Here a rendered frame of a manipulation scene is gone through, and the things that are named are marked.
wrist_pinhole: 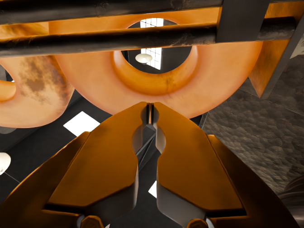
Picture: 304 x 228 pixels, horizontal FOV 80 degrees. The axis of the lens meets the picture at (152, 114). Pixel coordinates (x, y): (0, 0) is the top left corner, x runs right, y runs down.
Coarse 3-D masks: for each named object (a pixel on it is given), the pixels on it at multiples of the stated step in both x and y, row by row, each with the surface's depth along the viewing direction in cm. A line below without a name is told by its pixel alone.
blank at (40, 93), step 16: (0, 32) 12; (16, 32) 12; (32, 32) 13; (48, 32) 14; (0, 64) 14; (16, 64) 14; (32, 64) 14; (48, 64) 14; (0, 80) 20; (16, 80) 16; (32, 80) 15; (48, 80) 15; (64, 80) 16; (0, 96) 18; (16, 96) 17; (32, 96) 17; (48, 96) 17; (64, 96) 17; (0, 112) 19; (16, 112) 19; (32, 112) 19; (48, 112) 19
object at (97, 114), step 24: (72, 96) 987; (96, 120) 884; (192, 120) 896; (0, 144) 788; (24, 144) 790; (48, 144) 793; (144, 144) 621; (24, 168) 721; (144, 168) 731; (0, 192) 661; (144, 192) 671; (144, 216) 620
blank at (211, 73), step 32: (64, 32) 12; (64, 64) 14; (96, 64) 14; (128, 64) 17; (192, 64) 15; (224, 64) 14; (96, 96) 17; (128, 96) 17; (160, 96) 17; (192, 96) 16; (224, 96) 16
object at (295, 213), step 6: (288, 198) 43; (294, 198) 41; (300, 198) 40; (288, 204) 41; (294, 204) 40; (300, 204) 39; (294, 210) 39; (300, 210) 38; (294, 216) 37; (300, 216) 36; (300, 222) 36
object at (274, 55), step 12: (276, 12) 11; (288, 12) 10; (300, 12) 9; (300, 24) 10; (300, 36) 10; (264, 48) 13; (276, 48) 11; (288, 48) 11; (264, 60) 13; (276, 60) 11; (288, 60) 11; (252, 72) 15; (264, 72) 13; (276, 72) 12; (252, 84) 15; (264, 84) 13; (264, 96) 14
